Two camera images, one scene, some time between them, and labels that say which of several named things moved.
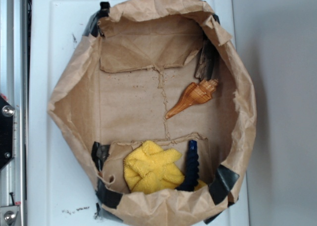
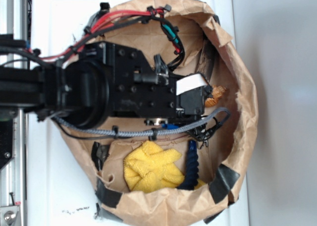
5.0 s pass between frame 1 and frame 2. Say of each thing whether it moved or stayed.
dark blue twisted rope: stayed
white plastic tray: stayed
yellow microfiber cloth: stayed
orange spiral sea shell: moved
